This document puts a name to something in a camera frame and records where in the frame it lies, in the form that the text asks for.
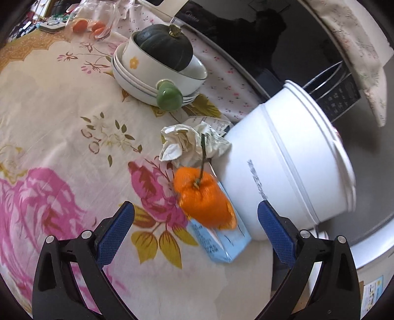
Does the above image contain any light blue carton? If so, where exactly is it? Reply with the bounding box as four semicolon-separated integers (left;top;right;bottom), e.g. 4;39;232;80
186;161;252;264

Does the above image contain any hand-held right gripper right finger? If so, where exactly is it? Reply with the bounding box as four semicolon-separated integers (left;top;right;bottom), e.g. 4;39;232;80
255;199;361;320

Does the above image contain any dark green squash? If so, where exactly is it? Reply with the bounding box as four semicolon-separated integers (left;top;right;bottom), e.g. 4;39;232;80
135;24;194;70

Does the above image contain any white pot with handle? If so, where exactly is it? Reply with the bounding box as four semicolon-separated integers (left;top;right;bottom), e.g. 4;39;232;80
220;79;358;242

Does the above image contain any pink floral tablecloth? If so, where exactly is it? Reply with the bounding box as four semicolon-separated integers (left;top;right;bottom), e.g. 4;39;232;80
0;30;308;320

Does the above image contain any floral cover cloth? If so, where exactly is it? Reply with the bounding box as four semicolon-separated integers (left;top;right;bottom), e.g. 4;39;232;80
303;0;387;128

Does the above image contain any crumpled white paper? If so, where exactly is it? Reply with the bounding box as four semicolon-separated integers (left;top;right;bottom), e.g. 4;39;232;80
158;121;233;168

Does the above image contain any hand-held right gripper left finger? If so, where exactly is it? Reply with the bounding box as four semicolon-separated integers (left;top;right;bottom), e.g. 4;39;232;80
32;201;136;320

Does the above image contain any glass jar with cork lid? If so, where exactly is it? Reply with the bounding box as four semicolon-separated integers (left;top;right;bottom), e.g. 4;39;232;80
66;0;119;40

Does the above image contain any orange bell pepper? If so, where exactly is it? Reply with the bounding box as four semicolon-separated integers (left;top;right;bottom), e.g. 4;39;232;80
173;133;238;231

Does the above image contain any white plate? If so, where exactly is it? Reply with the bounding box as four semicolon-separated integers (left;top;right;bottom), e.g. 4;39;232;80
115;74;197;108

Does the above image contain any printed receipt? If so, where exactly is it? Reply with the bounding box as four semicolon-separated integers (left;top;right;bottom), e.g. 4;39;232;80
186;116;235;138

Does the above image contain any white flower bowl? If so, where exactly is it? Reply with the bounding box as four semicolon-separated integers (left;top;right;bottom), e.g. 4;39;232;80
121;31;209;81

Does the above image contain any white round-button device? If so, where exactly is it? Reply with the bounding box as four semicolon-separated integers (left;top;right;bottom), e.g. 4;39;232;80
37;19;67;32

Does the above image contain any blue wall poster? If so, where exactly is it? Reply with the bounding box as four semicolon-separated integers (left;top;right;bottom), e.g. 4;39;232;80
361;275;384;315

